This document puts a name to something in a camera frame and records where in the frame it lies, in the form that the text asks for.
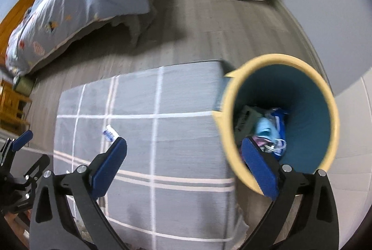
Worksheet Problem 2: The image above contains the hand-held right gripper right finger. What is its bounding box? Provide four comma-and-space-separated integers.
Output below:
240, 136, 339, 250

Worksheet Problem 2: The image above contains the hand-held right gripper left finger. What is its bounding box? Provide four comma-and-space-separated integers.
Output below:
29, 138, 128, 250

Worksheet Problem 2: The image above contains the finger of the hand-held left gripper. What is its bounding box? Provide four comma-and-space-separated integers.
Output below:
25, 154, 50, 181
0, 130, 34, 172

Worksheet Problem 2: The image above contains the blue and white packet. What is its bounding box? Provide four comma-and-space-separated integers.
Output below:
266, 108, 289, 130

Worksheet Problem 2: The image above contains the teal bin with yellow rim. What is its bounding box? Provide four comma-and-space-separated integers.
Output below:
212, 54, 340, 196

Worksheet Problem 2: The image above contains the wooden stool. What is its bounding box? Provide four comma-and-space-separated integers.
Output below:
0, 78, 32, 134

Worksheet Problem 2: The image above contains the small white and blue wrapper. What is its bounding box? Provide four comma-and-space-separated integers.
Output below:
102, 124, 120, 143

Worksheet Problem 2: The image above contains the grey mat with white lines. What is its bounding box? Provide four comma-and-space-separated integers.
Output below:
54, 59, 250, 250

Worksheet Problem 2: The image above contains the wooden headboard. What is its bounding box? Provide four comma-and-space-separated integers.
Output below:
0, 0, 53, 64

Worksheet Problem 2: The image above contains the white earphone cable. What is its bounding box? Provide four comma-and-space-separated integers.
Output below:
260, 138, 287, 155

